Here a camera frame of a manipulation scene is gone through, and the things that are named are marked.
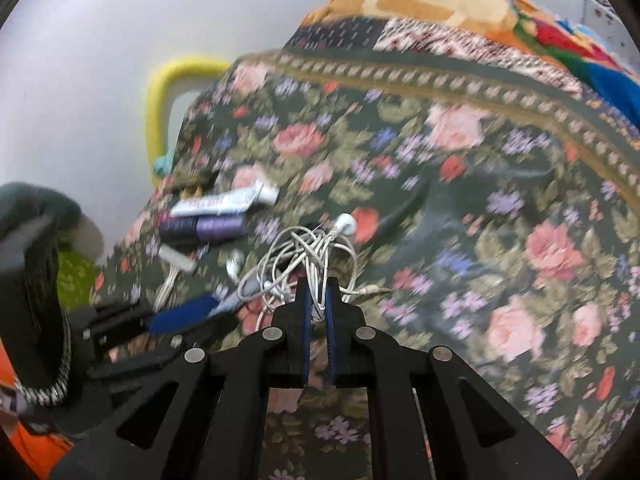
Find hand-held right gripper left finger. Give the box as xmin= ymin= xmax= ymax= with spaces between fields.
xmin=50 ymin=279 xmax=313 ymax=480

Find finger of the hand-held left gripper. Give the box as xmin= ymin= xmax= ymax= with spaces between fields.
xmin=89 ymin=317 xmax=242 ymax=383
xmin=80 ymin=294 xmax=222 ymax=343

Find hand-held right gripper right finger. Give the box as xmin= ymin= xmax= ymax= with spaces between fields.
xmin=324 ymin=277 xmax=579 ymax=480

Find white wired earphones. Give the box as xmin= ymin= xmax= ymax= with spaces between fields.
xmin=225 ymin=212 xmax=396 ymax=326

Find white disposable razor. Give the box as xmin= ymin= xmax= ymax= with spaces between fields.
xmin=152 ymin=245 xmax=199 ymax=312

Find green patterned bag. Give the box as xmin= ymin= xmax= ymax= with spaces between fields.
xmin=56 ymin=249 xmax=100 ymax=307

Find dark purple cylinder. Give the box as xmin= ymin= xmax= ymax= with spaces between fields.
xmin=159 ymin=215 xmax=199 ymax=247

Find light purple cylinder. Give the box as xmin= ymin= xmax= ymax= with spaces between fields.
xmin=196 ymin=213 xmax=247 ymax=242

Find white squeeze tube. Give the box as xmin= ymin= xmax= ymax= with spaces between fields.
xmin=170 ymin=180 xmax=280 ymax=218

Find orange box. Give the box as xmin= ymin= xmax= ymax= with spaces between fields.
xmin=0 ymin=342 xmax=73 ymax=478

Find teal cloth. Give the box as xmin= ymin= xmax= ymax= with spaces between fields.
xmin=152 ymin=152 xmax=175 ymax=180

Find dark floral blanket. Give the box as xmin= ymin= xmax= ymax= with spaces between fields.
xmin=92 ymin=14 xmax=640 ymax=480

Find yellow foam tube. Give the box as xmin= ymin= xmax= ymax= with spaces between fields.
xmin=144 ymin=55 xmax=232 ymax=187

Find white perforated stand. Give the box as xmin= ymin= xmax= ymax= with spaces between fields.
xmin=581 ymin=0 xmax=632 ymax=53

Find black white braided cord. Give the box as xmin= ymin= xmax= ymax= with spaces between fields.
xmin=14 ymin=305 xmax=74 ymax=407

